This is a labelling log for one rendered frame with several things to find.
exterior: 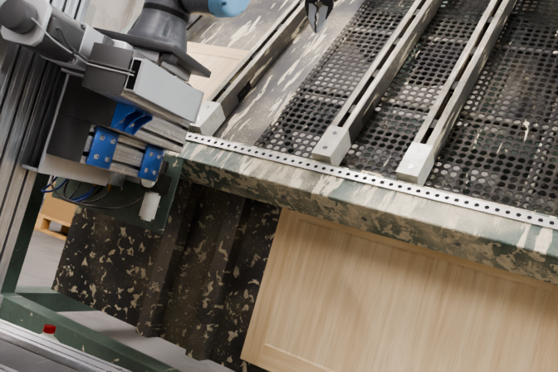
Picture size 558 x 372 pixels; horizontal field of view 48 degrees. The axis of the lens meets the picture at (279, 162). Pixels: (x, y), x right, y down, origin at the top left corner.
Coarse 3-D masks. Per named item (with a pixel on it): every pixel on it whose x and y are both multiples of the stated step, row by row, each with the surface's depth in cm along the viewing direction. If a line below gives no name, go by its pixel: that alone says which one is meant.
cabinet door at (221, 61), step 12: (192, 48) 248; (204, 48) 246; (216, 48) 244; (228, 48) 242; (204, 60) 240; (216, 60) 239; (228, 60) 237; (240, 60) 235; (216, 72) 232; (228, 72) 230; (192, 84) 230; (204, 84) 228; (216, 84) 227; (204, 96) 223
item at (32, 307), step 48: (192, 192) 219; (96, 240) 240; (144, 240) 230; (192, 240) 221; (240, 240) 210; (48, 288) 255; (96, 288) 236; (144, 288) 226; (192, 288) 217; (240, 288) 209; (96, 336) 206; (192, 336) 206; (240, 336) 205
